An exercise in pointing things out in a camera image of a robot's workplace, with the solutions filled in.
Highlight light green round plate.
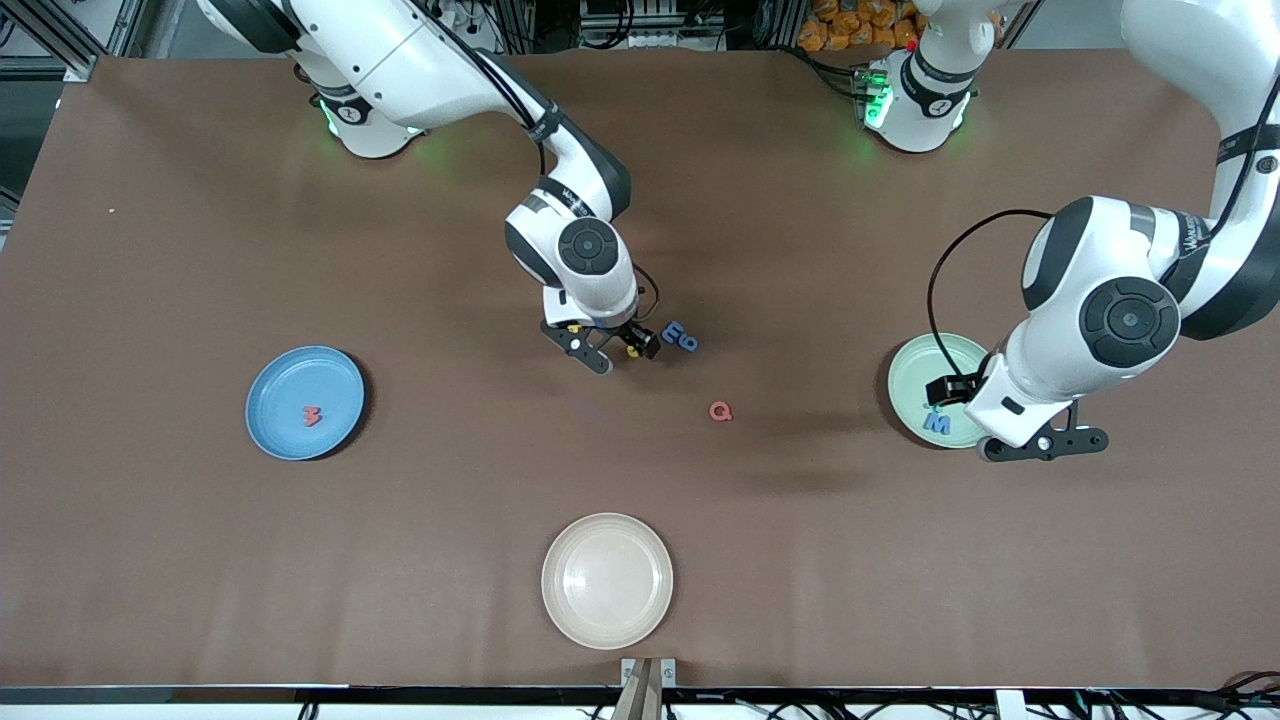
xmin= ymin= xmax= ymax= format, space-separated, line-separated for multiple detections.
xmin=887 ymin=332 xmax=1001 ymax=450

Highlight brown table cover sheet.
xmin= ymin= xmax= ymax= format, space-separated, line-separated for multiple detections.
xmin=0 ymin=48 xmax=1280 ymax=691

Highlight beige round plate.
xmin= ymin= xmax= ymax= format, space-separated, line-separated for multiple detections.
xmin=541 ymin=512 xmax=675 ymax=651

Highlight blue round plate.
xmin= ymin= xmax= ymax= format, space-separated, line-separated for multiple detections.
xmin=245 ymin=345 xmax=367 ymax=462

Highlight grey equipment rack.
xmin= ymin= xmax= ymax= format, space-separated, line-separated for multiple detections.
xmin=580 ymin=0 xmax=726 ymax=51

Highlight pile of orange objects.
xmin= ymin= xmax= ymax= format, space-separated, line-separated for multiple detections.
xmin=798 ymin=0 xmax=921 ymax=53

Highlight floor cable bundle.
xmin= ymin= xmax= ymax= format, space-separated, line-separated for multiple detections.
xmin=1080 ymin=672 xmax=1280 ymax=720

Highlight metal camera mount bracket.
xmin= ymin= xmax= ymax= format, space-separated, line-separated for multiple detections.
xmin=620 ymin=656 xmax=678 ymax=720

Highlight aluminium frame post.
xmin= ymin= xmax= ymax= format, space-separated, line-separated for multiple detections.
xmin=0 ymin=0 xmax=136 ymax=83

